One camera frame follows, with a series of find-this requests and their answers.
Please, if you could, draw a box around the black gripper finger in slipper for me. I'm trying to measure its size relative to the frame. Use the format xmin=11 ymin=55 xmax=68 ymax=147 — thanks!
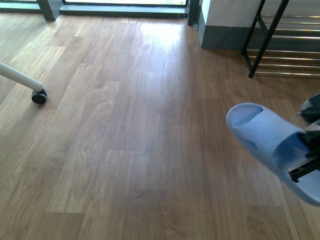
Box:
xmin=287 ymin=130 xmax=320 ymax=182

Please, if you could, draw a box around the black gripper finger outside slipper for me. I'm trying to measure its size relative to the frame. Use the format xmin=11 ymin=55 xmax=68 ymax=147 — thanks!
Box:
xmin=297 ymin=93 xmax=320 ymax=125

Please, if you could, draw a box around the light blue slipper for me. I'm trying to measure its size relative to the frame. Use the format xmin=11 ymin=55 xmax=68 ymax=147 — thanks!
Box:
xmin=226 ymin=102 xmax=320 ymax=206

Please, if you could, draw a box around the black metal shoe rack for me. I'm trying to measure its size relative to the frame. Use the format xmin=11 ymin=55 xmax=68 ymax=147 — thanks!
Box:
xmin=241 ymin=0 xmax=320 ymax=78

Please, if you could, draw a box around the white table leg with caster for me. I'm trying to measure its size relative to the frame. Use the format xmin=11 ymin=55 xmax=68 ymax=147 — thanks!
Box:
xmin=0 ymin=63 xmax=48 ymax=105

